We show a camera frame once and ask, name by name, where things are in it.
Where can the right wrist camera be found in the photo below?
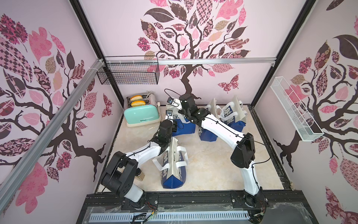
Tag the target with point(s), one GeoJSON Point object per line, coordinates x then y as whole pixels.
{"type": "Point", "coordinates": [171, 101]}

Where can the aluminium rail left wall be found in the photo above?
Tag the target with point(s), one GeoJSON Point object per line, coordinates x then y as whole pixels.
{"type": "Point", "coordinates": [24, 166]}

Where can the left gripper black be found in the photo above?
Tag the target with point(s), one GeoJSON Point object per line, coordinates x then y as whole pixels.
{"type": "Point", "coordinates": [174, 126]}

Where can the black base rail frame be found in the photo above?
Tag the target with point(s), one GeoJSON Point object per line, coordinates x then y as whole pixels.
{"type": "Point", "coordinates": [281, 207]}

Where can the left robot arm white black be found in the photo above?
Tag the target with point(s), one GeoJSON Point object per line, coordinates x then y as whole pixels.
{"type": "Point", "coordinates": [118, 177]}

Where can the mint green toaster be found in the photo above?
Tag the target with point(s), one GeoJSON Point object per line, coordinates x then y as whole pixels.
{"type": "Point", "coordinates": [142, 115]}

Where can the aluminium rail back wall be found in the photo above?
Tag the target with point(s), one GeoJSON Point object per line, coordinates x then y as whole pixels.
{"type": "Point", "coordinates": [196, 61]}

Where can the white slotted cable duct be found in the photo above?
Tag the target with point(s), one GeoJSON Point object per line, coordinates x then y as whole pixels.
{"type": "Point", "coordinates": [168, 217]}

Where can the aluminium rail wall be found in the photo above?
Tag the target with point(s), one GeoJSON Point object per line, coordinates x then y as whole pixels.
{"type": "Point", "coordinates": [24, 166]}
{"type": "Point", "coordinates": [196, 61]}

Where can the black wire basket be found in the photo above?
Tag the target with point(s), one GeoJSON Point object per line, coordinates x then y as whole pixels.
{"type": "Point", "coordinates": [130, 70]}

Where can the bread slice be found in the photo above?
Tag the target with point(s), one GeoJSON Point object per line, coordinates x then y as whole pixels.
{"type": "Point", "coordinates": [138, 103]}
{"type": "Point", "coordinates": [136, 98]}

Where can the rear bread slice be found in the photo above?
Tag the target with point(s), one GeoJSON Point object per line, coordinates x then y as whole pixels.
{"type": "Point", "coordinates": [136, 98]}

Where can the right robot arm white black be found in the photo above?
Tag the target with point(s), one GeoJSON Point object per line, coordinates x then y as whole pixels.
{"type": "Point", "coordinates": [243, 146]}

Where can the front bread slice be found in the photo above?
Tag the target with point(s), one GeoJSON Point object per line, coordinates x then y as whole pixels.
{"type": "Point", "coordinates": [138, 103]}

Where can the white wire shelf basket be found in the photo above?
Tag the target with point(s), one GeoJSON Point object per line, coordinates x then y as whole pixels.
{"type": "Point", "coordinates": [291, 98]}

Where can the small jar with dark lid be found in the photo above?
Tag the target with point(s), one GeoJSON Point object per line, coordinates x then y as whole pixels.
{"type": "Point", "coordinates": [140, 176]}

